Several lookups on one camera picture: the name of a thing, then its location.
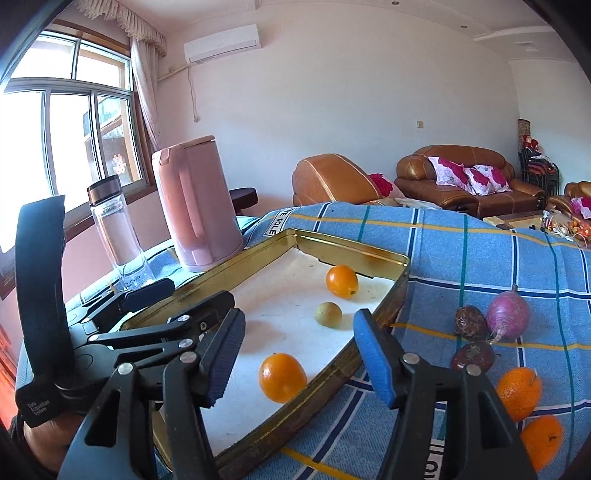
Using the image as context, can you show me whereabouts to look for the pink electric kettle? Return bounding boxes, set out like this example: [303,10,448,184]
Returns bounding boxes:
[152,135,243,272]

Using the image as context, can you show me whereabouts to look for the dark round stool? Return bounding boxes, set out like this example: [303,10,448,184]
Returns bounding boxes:
[229,187,259,215]

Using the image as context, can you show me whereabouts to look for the brownish round fruit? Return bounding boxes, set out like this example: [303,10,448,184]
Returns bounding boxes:
[315,301,342,328]

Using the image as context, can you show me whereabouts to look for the brown leather armchair right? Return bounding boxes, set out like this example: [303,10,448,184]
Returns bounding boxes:
[546,181,591,220]

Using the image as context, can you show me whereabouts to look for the dark red passion fruit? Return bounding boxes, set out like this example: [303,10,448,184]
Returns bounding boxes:
[450,341,496,372]

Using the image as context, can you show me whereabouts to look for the brown leather armchair left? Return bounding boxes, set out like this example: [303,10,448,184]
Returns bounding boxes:
[291,153,383,206]

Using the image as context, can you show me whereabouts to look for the large mandarin orange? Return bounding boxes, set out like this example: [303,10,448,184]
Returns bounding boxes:
[497,367,542,423]

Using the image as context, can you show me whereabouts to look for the clear glass bottle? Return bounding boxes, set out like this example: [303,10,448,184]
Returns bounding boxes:
[87,175,155,290]

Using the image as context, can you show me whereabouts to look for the window with frame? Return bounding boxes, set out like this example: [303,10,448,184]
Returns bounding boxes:
[1,31,149,262]

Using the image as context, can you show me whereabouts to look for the red pillow on left armchair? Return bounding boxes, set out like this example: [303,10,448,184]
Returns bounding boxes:
[369,173,405,199]

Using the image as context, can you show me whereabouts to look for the white pink floral pillow right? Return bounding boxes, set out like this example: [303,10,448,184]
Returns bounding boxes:
[464,165,512,196]

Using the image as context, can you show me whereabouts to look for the mandarin orange with stem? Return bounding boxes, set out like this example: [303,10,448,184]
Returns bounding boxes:
[521,415,563,473]

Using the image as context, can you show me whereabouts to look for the dark wrinkled passion fruit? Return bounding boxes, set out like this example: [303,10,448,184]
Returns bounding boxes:
[454,305,490,341]

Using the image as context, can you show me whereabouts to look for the purple round radish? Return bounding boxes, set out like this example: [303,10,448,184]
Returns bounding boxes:
[485,284,531,343]

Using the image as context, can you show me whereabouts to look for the floral pillow on right armchair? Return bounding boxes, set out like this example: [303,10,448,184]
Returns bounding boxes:
[570,196,591,220]

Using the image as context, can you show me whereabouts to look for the brown leather armchair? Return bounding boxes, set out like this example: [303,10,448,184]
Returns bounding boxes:
[291,153,383,206]
[546,181,591,220]

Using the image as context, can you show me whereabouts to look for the small smooth orange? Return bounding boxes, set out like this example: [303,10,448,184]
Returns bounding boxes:
[325,265,359,299]

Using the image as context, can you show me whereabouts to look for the white pink floral pillow left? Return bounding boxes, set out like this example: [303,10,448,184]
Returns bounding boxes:
[428,156,475,195]

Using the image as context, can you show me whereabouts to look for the orange behind brown fruit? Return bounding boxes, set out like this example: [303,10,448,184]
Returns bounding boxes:
[259,353,308,404]

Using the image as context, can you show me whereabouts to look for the white wall air conditioner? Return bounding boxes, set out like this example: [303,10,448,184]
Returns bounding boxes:
[184,24,262,64]

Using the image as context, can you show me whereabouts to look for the gold metal tin tray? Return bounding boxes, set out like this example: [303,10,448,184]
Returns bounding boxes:
[121,229,410,479]

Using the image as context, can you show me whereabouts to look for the person's left hand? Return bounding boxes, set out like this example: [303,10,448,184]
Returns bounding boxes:
[16,412,83,474]

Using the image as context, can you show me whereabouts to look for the white pink floral pillow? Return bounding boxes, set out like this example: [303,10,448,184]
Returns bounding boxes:
[428,156,475,195]
[464,165,512,196]

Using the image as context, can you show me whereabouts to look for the brown leather three-seat sofa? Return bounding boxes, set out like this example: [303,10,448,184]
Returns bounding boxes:
[394,145,546,219]

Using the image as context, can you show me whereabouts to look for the blue plaid tablecloth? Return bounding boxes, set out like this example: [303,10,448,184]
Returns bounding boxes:
[15,200,591,480]

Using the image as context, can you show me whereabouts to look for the stacked dark chairs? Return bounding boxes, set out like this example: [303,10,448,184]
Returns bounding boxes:
[518,135,560,196]

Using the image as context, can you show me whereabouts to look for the coffee table with snacks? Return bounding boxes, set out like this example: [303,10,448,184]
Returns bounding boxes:
[483,210,590,249]

